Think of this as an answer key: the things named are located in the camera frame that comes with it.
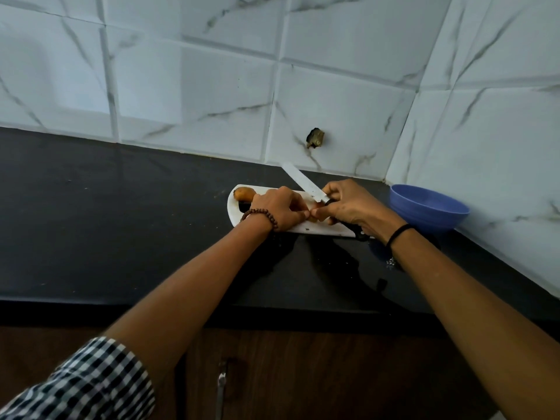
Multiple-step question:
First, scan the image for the person's right forearm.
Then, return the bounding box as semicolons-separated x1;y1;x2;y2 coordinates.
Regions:
389;229;560;420

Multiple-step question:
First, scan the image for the white cutting board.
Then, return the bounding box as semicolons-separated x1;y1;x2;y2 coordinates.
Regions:
227;184;358;238

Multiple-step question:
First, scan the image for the person's right hand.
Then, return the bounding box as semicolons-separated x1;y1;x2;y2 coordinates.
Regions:
310;178;408;244

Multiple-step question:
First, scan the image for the person's left hand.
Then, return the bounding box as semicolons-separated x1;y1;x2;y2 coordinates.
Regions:
250;185;310;232

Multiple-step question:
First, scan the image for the brown bead bracelet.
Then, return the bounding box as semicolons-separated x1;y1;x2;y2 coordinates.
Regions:
240;208;279;232

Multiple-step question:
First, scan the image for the steel kitchen knife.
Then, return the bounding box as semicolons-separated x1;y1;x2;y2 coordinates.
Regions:
281;162;370;242

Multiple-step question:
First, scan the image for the blue plastic bowl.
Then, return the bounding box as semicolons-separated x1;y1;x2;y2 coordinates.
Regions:
388;184;471;234

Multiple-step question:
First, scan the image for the black white checkered shirt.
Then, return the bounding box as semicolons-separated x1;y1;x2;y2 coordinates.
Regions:
0;337;156;420

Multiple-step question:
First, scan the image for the black wristband with charm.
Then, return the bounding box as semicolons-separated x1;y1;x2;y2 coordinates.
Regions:
384;223;415;267

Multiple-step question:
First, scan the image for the metal cabinet handle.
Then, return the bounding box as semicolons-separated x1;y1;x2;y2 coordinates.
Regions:
216;371;227;420

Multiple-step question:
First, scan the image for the person's left forearm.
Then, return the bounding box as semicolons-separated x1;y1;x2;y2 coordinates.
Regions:
104;216;273;381

